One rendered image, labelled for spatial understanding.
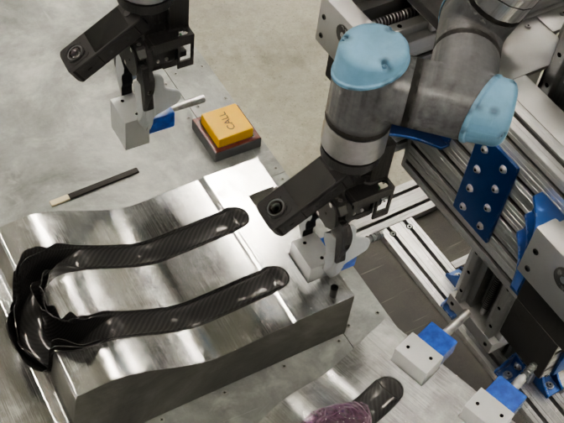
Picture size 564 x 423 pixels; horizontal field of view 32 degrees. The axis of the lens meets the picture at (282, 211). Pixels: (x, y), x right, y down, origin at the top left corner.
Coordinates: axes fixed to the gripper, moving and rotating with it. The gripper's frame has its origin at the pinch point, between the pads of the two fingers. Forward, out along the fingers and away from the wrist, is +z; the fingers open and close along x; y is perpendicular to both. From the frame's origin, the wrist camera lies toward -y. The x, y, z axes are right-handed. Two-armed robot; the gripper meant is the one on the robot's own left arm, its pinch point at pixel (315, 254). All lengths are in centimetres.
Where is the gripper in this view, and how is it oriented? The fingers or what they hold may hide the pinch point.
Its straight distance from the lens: 127.2
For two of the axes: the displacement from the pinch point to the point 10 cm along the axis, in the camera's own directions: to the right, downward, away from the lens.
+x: -4.9, -7.0, 5.1
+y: 8.7, -3.3, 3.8
